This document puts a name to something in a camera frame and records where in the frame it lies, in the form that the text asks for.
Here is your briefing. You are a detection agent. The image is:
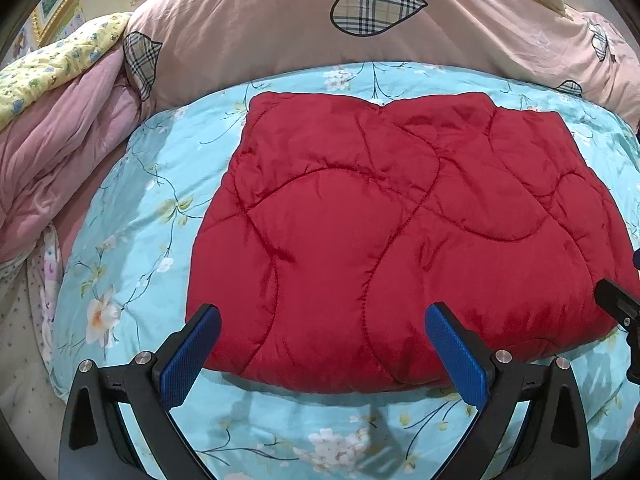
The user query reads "pink duvet with plaid hearts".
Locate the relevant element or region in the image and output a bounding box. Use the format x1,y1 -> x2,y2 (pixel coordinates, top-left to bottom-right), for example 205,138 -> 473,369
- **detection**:
121,0 -> 640,132

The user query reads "pink quilted blanket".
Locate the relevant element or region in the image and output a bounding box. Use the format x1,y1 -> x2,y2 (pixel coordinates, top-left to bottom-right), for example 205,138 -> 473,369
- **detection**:
0,49 -> 157,267

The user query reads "yellow floral blanket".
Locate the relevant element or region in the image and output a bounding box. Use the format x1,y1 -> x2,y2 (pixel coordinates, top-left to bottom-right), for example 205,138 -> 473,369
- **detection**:
0,10 -> 134,132

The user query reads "white dotted bed sheet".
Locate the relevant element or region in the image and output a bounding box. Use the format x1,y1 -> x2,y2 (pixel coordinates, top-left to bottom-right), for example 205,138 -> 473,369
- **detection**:
0,225 -> 73,461

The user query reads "blue floral bed sheet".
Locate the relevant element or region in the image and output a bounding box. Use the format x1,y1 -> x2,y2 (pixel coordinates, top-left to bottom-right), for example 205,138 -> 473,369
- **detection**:
50,60 -> 640,480

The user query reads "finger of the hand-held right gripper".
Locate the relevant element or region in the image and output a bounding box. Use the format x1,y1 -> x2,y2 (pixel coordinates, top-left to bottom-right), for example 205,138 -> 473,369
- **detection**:
594,278 -> 640,333

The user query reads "gold framed floral painting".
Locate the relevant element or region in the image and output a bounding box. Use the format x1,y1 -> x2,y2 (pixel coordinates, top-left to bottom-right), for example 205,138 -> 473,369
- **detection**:
31,0 -> 98,47

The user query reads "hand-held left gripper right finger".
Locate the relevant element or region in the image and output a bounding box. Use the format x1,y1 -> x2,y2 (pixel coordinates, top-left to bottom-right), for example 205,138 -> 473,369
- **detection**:
424,302 -> 593,480

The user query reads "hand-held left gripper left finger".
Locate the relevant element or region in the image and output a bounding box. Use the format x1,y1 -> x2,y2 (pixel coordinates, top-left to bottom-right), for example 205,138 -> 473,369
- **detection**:
59,303 -> 223,480

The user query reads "red puffer jacket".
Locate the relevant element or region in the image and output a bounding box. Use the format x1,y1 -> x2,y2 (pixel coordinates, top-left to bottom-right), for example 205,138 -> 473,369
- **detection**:
185,91 -> 640,394

